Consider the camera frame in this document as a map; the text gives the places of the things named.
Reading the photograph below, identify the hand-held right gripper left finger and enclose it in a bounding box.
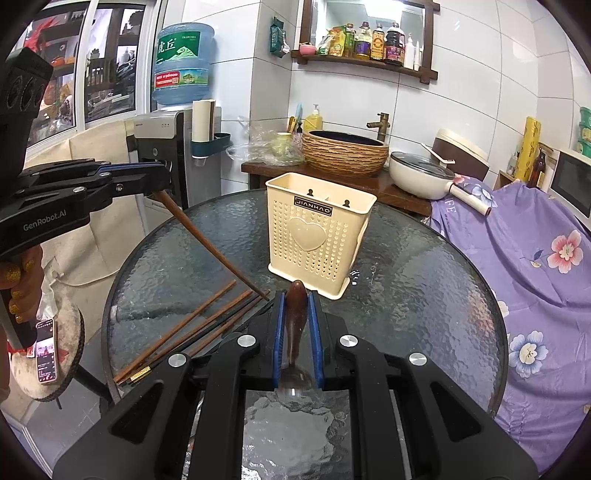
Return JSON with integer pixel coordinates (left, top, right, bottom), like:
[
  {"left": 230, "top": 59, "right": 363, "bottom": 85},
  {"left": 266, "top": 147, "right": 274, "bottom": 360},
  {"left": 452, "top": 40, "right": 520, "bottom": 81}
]
[{"left": 53, "top": 291, "right": 287, "bottom": 480}]

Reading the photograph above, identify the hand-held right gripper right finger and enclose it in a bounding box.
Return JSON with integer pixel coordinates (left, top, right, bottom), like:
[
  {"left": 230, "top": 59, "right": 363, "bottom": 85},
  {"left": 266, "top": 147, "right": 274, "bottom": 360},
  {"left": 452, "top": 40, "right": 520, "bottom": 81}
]
[{"left": 307, "top": 291, "right": 540, "bottom": 480}]

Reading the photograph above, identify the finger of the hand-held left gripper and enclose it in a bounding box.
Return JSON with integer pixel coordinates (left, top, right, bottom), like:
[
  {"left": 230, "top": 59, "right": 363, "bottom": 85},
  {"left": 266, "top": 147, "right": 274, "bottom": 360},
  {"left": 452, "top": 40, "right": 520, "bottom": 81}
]
[
  {"left": 21, "top": 159, "right": 171, "bottom": 195},
  {"left": 14, "top": 179, "right": 153, "bottom": 217}
]

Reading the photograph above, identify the wooden handled metal spoon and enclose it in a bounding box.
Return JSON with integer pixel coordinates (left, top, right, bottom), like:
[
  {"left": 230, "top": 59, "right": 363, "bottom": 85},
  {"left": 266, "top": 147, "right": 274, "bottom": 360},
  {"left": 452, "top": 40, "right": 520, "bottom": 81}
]
[{"left": 276, "top": 279, "right": 319, "bottom": 398}]

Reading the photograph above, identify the brown wooden chopstick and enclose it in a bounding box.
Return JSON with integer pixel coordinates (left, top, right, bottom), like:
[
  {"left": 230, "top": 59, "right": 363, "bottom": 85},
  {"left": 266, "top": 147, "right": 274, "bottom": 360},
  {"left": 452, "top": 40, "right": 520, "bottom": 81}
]
[
  {"left": 128, "top": 300, "right": 271, "bottom": 384},
  {"left": 124, "top": 295, "right": 264, "bottom": 385},
  {"left": 119, "top": 289, "right": 254, "bottom": 386},
  {"left": 113, "top": 281, "right": 238, "bottom": 384},
  {"left": 154, "top": 191, "right": 271, "bottom": 302}
]

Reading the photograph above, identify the cream perforated utensil holder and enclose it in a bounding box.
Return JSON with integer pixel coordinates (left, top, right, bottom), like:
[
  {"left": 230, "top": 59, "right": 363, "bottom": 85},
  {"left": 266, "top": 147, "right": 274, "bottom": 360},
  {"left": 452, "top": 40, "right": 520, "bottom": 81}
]
[{"left": 265, "top": 172, "right": 378, "bottom": 301}]

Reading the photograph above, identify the person's left hand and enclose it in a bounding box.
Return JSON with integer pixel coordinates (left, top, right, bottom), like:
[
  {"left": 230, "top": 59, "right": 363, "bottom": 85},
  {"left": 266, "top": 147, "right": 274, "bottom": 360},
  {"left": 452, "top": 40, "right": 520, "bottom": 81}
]
[{"left": 0, "top": 247, "right": 44, "bottom": 326}]

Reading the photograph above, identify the grey water dispenser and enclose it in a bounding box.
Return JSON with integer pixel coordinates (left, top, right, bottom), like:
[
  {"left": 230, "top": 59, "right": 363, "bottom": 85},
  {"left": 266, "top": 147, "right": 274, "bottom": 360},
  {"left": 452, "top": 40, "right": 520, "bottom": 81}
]
[{"left": 133, "top": 110, "right": 222, "bottom": 210}]

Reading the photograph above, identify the beige cloth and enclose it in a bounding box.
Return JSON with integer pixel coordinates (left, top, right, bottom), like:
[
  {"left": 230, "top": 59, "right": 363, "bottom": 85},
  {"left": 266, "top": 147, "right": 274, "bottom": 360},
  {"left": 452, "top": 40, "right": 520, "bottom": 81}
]
[{"left": 23, "top": 122, "right": 153, "bottom": 287}]

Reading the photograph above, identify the teal cup holder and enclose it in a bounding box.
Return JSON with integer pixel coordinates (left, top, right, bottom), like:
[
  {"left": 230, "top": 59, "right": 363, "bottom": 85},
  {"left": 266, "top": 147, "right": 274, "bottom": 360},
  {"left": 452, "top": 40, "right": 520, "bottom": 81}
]
[{"left": 191, "top": 133, "right": 232, "bottom": 160}]

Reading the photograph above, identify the white paper cup sleeve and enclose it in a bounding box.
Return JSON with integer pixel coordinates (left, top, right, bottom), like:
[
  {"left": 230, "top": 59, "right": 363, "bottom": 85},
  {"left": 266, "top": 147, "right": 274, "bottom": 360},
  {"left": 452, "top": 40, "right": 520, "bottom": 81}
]
[{"left": 191, "top": 99, "right": 216, "bottom": 141}]

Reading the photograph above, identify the round cushioned stool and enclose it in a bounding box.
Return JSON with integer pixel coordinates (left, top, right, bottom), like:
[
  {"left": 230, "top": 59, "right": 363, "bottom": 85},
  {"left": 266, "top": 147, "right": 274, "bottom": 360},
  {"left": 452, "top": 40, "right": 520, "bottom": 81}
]
[{"left": 9, "top": 295, "right": 112, "bottom": 409}]

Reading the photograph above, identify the sliding glass window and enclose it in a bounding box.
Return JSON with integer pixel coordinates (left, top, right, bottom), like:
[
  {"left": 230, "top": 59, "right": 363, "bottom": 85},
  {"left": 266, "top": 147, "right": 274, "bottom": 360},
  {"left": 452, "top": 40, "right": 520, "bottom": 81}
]
[{"left": 0, "top": 0, "right": 167, "bottom": 153}]

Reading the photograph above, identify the round glass table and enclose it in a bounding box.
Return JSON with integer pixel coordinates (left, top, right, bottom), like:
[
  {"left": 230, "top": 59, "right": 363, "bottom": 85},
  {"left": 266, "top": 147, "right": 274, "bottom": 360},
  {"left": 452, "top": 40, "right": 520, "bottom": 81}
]
[{"left": 100, "top": 188, "right": 509, "bottom": 480}]

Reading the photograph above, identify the blue water jug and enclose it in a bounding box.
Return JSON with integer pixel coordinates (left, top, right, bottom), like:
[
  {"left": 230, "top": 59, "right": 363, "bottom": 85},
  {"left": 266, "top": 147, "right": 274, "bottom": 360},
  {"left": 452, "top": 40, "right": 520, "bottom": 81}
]
[{"left": 151, "top": 23, "right": 216, "bottom": 109}]

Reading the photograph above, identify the smartphone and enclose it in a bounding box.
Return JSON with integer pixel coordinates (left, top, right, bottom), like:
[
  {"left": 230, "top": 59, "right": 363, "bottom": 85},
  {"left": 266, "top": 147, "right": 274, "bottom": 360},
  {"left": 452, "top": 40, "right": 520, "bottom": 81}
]
[{"left": 36, "top": 318, "right": 59, "bottom": 385}]

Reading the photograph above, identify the clear plastic bag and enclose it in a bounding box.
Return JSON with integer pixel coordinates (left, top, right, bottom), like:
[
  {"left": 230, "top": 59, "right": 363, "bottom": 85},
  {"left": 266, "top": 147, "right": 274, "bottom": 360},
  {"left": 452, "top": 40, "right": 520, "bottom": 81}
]
[{"left": 226, "top": 115, "right": 305, "bottom": 167}]

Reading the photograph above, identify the brown wooden washstand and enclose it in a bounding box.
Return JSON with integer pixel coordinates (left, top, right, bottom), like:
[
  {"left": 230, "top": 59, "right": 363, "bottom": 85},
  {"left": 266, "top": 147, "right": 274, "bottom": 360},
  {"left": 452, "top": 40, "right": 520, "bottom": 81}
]
[{"left": 241, "top": 159, "right": 432, "bottom": 217}]

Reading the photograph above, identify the yellow soap pump bottle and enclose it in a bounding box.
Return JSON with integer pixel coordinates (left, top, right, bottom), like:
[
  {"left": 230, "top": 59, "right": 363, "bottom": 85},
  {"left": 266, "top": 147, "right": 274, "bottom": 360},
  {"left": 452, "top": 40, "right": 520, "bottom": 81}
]
[{"left": 303, "top": 104, "right": 324, "bottom": 133}]

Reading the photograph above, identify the woven pattern wash basin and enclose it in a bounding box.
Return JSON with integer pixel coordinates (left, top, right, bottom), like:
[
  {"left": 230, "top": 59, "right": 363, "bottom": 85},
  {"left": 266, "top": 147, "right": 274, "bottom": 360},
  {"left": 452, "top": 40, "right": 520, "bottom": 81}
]
[{"left": 302, "top": 130, "right": 390, "bottom": 177}]

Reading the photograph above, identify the white frying pan with lid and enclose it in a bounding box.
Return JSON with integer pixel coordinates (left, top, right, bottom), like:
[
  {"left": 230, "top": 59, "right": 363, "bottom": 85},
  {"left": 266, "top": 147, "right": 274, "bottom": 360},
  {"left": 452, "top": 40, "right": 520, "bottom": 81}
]
[{"left": 389, "top": 151, "right": 492, "bottom": 217}]

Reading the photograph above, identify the green hanging packet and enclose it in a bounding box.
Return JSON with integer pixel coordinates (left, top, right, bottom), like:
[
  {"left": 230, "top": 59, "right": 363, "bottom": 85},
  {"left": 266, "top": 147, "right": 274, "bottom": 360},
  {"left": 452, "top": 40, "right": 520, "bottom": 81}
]
[{"left": 270, "top": 17, "right": 291, "bottom": 58}]

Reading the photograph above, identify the purple floral cloth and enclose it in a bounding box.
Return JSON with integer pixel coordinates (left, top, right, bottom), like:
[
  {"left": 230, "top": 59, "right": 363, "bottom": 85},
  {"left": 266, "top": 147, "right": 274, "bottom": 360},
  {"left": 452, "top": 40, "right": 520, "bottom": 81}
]
[{"left": 429, "top": 178, "right": 591, "bottom": 457}]

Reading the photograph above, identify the white rice paddle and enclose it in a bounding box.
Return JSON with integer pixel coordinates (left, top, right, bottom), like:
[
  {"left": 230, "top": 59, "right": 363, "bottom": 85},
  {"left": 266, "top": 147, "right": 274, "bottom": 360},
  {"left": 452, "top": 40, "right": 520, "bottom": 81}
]
[{"left": 420, "top": 143, "right": 455, "bottom": 164}]

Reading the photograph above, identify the bronze faucet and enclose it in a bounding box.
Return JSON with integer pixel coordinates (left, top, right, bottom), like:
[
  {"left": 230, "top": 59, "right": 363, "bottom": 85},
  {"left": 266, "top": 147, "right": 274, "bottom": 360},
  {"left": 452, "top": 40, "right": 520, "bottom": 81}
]
[{"left": 366, "top": 112, "right": 391, "bottom": 141}]

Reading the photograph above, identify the brown white rice cooker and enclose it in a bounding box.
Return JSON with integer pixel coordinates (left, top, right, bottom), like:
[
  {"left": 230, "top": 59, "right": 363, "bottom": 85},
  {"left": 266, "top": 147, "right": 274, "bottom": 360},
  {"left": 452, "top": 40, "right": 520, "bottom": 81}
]
[{"left": 431, "top": 128, "right": 490, "bottom": 182}]

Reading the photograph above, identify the wooden box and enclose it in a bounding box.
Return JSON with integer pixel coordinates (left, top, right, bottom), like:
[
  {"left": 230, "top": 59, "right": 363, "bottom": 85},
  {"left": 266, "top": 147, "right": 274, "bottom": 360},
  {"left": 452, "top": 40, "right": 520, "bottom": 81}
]
[{"left": 499, "top": 170, "right": 529, "bottom": 190}]

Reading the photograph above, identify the wooden framed mirror shelf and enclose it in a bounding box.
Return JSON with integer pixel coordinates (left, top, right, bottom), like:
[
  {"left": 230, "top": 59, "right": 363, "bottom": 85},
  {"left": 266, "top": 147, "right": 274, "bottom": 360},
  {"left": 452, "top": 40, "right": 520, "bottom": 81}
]
[{"left": 291, "top": 0, "right": 439, "bottom": 84}]

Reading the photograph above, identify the oil bottle purple label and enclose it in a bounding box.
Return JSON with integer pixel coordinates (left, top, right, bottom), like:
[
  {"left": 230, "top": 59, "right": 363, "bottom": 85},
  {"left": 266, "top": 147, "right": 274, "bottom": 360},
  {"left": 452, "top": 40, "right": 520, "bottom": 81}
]
[{"left": 355, "top": 21, "right": 372, "bottom": 62}]

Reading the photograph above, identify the amber bottle orange label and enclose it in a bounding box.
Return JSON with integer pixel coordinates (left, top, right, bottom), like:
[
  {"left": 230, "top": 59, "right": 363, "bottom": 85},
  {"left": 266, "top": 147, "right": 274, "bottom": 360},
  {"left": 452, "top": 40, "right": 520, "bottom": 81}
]
[{"left": 370, "top": 22, "right": 386, "bottom": 62}]

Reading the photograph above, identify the brown glass bottle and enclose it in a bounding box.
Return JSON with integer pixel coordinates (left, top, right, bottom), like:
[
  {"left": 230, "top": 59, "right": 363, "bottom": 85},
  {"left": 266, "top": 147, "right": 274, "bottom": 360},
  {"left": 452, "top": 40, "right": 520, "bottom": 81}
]
[{"left": 527, "top": 148, "right": 548, "bottom": 188}]

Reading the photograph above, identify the yellow roll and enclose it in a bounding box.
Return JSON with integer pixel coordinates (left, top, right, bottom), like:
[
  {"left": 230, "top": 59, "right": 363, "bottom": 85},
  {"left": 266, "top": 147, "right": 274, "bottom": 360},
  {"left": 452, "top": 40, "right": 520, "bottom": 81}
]
[{"left": 515, "top": 116, "right": 541, "bottom": 182}]

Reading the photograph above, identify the dark soy sauce bottle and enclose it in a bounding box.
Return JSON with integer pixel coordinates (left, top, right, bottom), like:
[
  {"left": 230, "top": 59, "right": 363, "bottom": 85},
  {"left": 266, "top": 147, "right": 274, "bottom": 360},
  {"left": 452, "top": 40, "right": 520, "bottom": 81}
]
[{"left": 384, "top": 22, "right": 406, "bottom": 66}]

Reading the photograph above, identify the white microwave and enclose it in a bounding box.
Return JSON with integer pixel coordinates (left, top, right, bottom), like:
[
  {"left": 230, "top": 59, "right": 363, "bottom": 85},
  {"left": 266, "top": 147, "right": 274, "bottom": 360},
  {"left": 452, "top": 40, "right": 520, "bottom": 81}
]
[{"left": 549, "top": 148, "right": 591, "bottom": 220}]

